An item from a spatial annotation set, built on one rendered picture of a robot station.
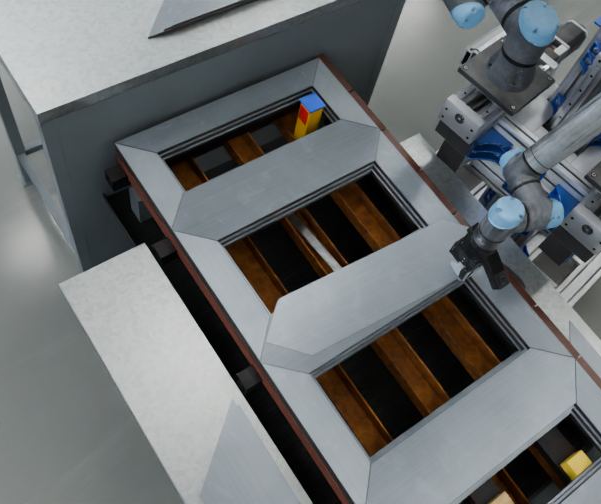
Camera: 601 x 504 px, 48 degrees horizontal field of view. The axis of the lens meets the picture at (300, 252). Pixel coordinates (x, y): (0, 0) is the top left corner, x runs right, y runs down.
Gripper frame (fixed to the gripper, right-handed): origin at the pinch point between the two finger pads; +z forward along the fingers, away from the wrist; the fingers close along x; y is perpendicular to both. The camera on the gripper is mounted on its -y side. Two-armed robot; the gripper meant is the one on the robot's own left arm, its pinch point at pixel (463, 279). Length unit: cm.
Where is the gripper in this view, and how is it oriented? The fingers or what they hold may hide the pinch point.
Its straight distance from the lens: 195.5
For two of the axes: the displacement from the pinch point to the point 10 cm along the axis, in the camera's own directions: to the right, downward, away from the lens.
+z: -1.5, 4.7, 8.7
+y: -5.6, -7.6, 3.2
